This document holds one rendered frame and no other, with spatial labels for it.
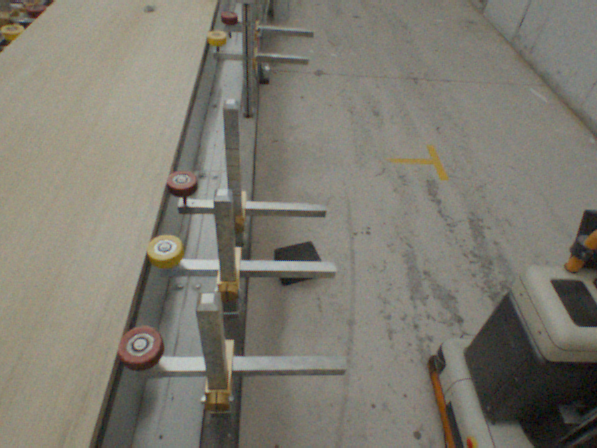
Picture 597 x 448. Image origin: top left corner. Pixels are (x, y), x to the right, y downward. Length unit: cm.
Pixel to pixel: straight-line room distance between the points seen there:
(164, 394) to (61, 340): 32
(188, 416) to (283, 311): 97
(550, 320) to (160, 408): 99
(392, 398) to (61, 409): 131
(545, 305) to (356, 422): 88
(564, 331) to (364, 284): 112
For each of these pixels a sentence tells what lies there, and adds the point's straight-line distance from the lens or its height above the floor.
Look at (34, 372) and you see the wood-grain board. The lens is 95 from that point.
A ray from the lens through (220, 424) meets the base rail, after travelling 104.
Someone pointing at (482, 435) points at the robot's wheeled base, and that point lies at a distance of 163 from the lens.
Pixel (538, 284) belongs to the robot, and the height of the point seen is 81.
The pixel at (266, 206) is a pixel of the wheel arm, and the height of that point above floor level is 82.
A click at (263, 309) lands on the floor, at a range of 200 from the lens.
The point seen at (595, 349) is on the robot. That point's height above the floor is 77.
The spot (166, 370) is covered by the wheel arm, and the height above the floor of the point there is 82.
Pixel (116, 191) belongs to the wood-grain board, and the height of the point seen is 90.
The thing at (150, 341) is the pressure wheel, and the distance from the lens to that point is 91.
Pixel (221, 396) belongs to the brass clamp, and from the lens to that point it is 92.
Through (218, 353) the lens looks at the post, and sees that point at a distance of 79.
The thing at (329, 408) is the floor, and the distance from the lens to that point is 182.
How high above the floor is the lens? 167
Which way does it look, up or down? 45 degrees down
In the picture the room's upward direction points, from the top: 7 degrees clockwise
